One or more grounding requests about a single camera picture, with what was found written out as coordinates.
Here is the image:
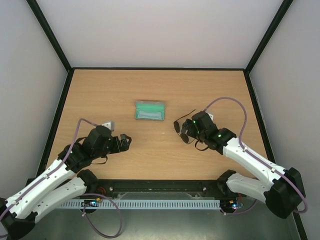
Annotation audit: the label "grey felt glasses case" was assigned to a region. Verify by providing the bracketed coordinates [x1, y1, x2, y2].
[134, 100, 166, 121]

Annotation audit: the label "light blue cleaning cloth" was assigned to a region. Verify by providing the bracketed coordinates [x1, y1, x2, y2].
[137, 111, 163, 121]

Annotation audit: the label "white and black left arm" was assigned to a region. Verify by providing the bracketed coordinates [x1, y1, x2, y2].
[0, 125, 132, 240]

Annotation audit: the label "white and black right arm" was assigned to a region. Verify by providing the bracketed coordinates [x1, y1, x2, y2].
[174, 111, 306, 219]

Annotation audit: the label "black round sunglasses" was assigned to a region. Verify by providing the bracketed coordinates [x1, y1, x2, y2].
[173, 109, 198, 145]

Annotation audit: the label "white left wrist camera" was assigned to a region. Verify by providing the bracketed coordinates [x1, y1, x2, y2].
[101, 120, 115, 132]

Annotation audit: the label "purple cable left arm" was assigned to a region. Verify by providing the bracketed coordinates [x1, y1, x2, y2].
[0, 117, 103, 237]

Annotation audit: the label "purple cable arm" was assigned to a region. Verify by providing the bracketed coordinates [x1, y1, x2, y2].
[0, 117, 103, 237]
[203, 97, 309, 216]

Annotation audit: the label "purple cable loop front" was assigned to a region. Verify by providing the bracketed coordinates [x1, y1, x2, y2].
[81, 192, 125, 238]

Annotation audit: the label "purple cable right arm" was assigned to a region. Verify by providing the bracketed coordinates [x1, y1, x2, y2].
[203, 97, 309, 216]

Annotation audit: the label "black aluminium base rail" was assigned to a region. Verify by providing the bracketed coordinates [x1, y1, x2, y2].
[24, 177, 251, 198]

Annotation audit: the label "light blue slotted cable duct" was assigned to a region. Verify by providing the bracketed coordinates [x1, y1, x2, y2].
[57, 199, 221, 210]

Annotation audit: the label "black enclosure frame post right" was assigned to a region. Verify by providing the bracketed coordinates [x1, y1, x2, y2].
[244, 0, 295, 73]

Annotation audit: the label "black enclosure frame post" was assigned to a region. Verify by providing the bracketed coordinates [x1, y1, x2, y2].
[244, 0, 295, 73]
[26, 0, 73, 73]

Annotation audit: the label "black enclosure frame post left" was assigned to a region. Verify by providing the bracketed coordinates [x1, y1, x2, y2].
[26, 0, 73, 73]

